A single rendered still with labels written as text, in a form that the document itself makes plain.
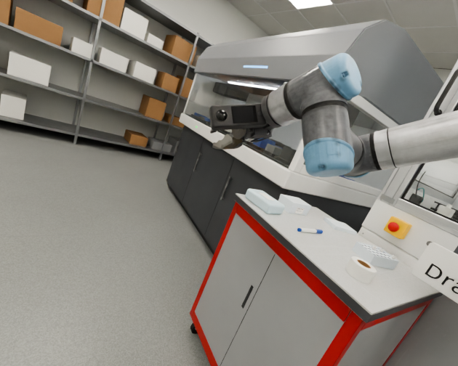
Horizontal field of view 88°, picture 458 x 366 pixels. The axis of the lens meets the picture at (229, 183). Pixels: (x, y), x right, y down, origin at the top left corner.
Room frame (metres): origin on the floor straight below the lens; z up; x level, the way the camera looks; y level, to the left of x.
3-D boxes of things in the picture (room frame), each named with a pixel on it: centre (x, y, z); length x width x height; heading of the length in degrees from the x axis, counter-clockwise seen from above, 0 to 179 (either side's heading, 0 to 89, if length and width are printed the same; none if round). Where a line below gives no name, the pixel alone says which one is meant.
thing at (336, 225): (1.08, -0.56, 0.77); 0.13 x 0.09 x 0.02; 107
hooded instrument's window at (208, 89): (2.32, -0.22, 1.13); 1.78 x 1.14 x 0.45; 36
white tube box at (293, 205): (1.06, -0.32, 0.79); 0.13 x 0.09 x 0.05; 125
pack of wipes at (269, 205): (0.94, -0.16, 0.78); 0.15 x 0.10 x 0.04; 42
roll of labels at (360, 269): (0.64, -0.45, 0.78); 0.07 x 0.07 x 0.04
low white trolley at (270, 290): (0.89, -0.46, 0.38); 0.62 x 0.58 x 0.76; 36
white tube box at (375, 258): (0.82, -0.59, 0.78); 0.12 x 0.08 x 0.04; 110
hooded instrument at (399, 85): (2.34, -0.22, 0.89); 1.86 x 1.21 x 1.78; 36
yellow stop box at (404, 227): (0.99, -0.74, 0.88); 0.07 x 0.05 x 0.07; 36
